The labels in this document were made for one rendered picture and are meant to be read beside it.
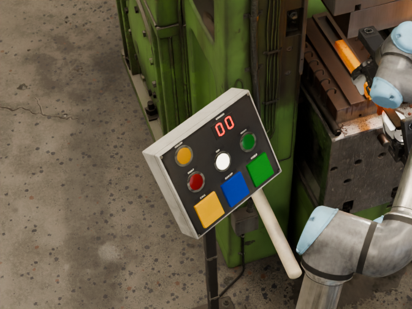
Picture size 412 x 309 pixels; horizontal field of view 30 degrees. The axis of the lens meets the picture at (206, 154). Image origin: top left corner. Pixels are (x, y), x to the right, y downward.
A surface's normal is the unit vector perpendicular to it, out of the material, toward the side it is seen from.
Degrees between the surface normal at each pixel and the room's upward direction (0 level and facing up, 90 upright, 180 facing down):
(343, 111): 90
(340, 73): 0
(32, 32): 0
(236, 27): 90
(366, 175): 90
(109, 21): 0
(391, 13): 90
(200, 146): 60
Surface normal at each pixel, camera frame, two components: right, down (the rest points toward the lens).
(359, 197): 0.32, 0.72
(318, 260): -0.61, 0.15
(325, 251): -0.41, 0.25
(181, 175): 0.58, 0.15
